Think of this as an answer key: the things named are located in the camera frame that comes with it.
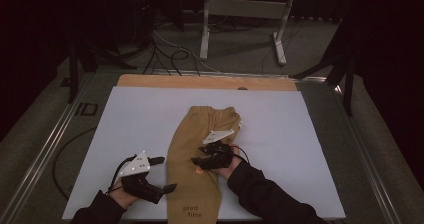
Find person's left hand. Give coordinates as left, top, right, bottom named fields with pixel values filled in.
left=107, top=181, right=141, bottom=210

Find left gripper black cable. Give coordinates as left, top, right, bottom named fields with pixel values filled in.
left=105, top=154, right=138, bottom=196

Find white board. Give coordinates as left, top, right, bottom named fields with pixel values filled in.
left=62, top=86, right=347, bottom=222

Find metal floor rail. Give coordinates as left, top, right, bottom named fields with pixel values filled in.
left=328, top=80, right=404, bottom=224
left=0, top=73, right=98, bottom=224
left=149, top=68, right=328, bottom=84

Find white floor cable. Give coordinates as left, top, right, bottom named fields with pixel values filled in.
left=152, top=29, right=222, bottom=74

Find tan pants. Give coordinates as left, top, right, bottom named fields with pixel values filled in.
left=165, top=105, right=243, bottom=224

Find white metal stand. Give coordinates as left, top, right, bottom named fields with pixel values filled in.
left=199, top=0, right=298, bottom=67

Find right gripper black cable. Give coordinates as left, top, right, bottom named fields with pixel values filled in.
left=229, top=145, right=251, bottom=164

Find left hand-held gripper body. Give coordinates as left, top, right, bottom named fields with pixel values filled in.
left=118, top=150, right=166, bottom=205

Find black floor cable loop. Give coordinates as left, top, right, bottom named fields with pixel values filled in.
left=170, top=49, right=202, bottom=77

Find black stand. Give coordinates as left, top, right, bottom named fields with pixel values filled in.
left=289, top=17, right=356, bottom=117
left=67, top=33, right=138, bottom=104

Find curved black floor cable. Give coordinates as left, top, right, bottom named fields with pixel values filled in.
left=52, top=126, right=98, bottom=200

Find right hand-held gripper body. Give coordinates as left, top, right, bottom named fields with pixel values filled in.
left=198, top=128, right=236, bottom=171

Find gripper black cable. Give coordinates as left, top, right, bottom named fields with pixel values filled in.
left=105, top=154, right=138, bottom=196
left=229, top=145, right=251, bottom=164

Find person's right hand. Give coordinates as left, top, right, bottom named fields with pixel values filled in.
left=211, top=144, right=249, bottom=181

